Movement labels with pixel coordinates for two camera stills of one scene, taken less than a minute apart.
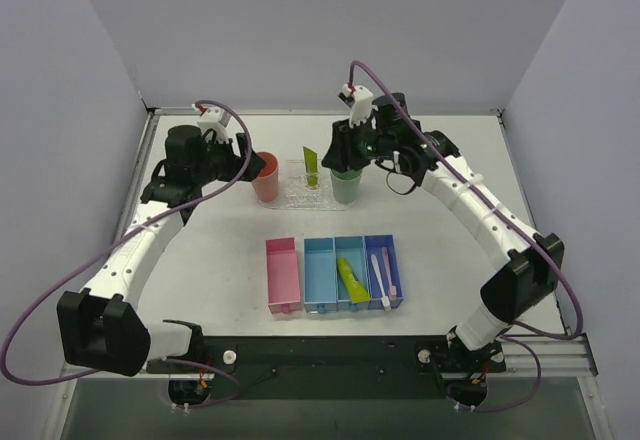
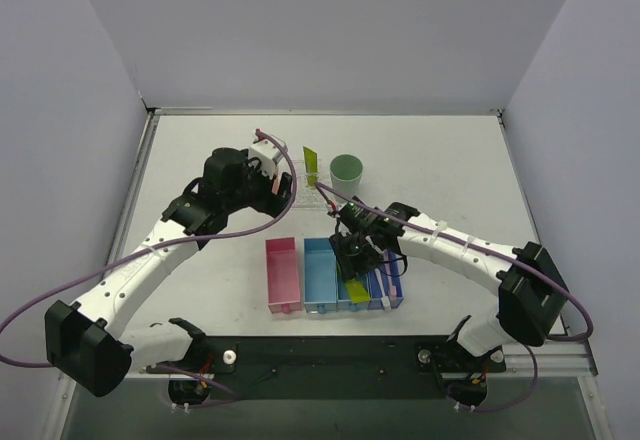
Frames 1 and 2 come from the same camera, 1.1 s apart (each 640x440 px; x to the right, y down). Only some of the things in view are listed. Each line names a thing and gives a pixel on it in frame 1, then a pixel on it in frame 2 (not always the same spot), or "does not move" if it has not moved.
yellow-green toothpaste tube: [311, 166] does not move
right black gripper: [343, 139] → [351, 261]
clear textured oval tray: [293, 193] does not move
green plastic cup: [346, 185] does not move
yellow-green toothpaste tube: [358, 293] does not move
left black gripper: [241, 155] → [279, 195]
